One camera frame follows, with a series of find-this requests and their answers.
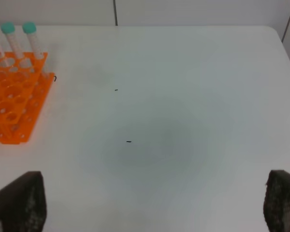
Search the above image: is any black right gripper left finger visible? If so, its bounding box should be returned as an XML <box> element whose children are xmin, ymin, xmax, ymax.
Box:
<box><xmin>0</xmin><ymin>171</ymin><xmax>47</xmax><ymax>232</ymax></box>

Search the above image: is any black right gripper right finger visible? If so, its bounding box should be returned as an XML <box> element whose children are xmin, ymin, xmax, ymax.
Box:
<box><xmin>263</xmin><ymin>170</ymin><xmax>290</xmax><ymax>232</ymax></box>

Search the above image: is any orange test tube rack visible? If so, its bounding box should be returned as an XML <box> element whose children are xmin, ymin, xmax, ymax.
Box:
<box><xmin>0</xmin><ymin>52</ymin><xmax>55</xmax><ymax>145</ymax></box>

